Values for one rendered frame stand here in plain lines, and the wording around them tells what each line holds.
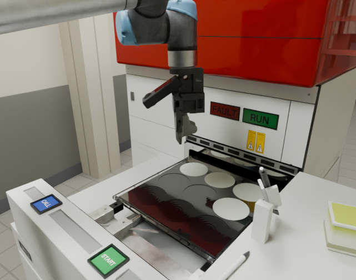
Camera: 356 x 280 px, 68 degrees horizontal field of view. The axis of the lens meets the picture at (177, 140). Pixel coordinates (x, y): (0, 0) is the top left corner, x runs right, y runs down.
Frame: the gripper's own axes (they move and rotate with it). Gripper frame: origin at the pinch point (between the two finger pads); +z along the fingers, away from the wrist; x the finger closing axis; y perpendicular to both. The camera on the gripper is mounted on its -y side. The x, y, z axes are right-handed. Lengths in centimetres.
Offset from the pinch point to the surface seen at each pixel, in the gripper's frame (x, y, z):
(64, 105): 173, -89, 28
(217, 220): -14.9, 8.6, 17.4
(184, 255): -17.8, -0.8, 25.0
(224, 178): 5.6, 15.6, 17.2
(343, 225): -34.0, 27.0, 5.1
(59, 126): 166, -95, 46
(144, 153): 49, -13, 25
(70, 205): -13.7, -28.0, 9.9
